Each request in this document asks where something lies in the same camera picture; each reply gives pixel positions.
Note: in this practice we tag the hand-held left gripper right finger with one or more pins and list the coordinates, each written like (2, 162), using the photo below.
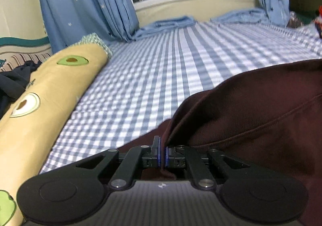
(167, 157)

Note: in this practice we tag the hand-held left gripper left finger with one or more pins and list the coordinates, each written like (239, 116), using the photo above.
(157, 151)

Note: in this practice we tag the maroon printed sweatshirt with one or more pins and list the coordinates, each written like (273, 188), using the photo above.
(251, 120)

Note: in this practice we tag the blue checkered bed sheet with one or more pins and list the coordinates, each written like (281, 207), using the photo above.
(156, 70)

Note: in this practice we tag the yellow avocado print quilt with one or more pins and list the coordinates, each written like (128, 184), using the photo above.
(50, 95)

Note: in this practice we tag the green checkered pillow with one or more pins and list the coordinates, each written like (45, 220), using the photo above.
(98, 41)

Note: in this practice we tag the dark navy garment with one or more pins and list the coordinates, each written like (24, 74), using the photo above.
(12, 82)

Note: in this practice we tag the cream headboard with teal wave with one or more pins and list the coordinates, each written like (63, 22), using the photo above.
(22, 51)

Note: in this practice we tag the red fabric bag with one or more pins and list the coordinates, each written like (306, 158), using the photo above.
(319, 22)

